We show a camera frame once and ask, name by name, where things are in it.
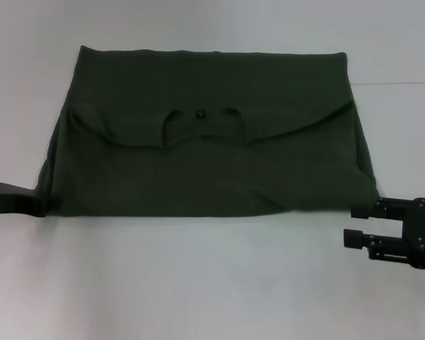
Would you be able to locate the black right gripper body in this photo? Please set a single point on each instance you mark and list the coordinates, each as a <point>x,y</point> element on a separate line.
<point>421,230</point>

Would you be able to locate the dark green FREE t-shirt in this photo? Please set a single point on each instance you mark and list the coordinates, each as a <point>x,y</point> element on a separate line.
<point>212,148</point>

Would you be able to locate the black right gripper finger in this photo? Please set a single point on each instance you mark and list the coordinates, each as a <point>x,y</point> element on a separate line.
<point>375,209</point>
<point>372,244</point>

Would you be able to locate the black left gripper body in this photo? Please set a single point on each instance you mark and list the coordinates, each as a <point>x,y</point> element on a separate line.
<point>10,202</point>

